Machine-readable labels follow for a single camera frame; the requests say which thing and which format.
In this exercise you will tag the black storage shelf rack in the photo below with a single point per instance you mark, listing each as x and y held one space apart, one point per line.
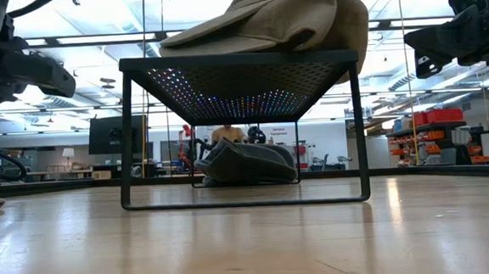
422 128

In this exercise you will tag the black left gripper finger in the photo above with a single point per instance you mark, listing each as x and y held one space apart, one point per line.
40 73

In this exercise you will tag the large red storage bin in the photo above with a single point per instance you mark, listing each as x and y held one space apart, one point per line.
445 115

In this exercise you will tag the white table lamp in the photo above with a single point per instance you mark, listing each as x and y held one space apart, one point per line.
67 152

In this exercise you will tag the dark green baseball cap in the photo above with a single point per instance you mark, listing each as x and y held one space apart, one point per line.
281 151
242 164

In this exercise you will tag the small red storage bin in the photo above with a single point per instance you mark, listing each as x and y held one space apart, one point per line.
420 119

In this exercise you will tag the black wall monitor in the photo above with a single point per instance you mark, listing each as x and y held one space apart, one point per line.
104 137

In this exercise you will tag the orange storage bin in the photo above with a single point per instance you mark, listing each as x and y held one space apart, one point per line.
480 159
433 148
436 135

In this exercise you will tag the red background robot arm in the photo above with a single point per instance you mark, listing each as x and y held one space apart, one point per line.
186 132

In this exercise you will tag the person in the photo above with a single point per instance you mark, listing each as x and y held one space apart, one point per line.
227 134

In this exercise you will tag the black perforated metal stand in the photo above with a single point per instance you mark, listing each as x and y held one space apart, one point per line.
240 61

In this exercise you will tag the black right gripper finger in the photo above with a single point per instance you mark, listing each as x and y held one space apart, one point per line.
446 35

